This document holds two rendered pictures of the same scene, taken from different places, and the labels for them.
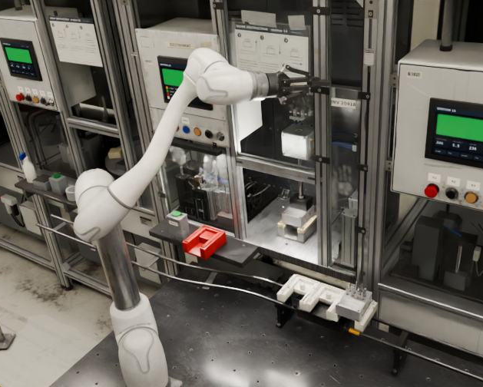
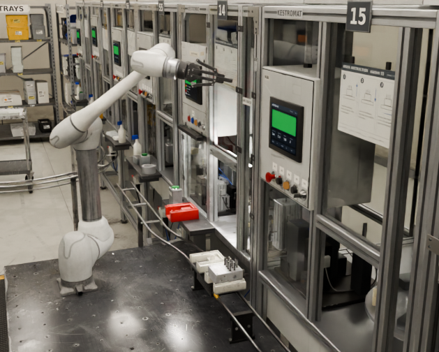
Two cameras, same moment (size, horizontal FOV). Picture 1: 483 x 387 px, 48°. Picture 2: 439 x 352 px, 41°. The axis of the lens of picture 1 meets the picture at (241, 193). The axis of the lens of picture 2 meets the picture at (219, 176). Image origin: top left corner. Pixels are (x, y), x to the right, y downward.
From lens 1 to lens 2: 1.72 m
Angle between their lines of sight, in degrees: 33
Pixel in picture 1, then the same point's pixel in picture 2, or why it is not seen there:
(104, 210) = (62, 126)
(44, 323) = not seen: hidden behind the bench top
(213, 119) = (202, 112)
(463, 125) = (281, 119)
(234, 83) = (149, 59)
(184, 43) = (195, 52)
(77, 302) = not seen: hidden behind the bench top
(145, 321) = (94, 234)
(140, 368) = (63, 253)
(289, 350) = (181, 302)
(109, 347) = not seen: hidden behind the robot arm
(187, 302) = (156, 257)
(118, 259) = (85, 178)
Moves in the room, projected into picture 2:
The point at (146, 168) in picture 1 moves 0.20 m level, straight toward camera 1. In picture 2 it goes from (93, 106) to (65, 113)
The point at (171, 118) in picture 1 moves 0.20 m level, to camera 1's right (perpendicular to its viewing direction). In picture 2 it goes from (124, 82) to (158, 84)
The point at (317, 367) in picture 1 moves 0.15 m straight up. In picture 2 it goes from (185, 317) to (184, 287)
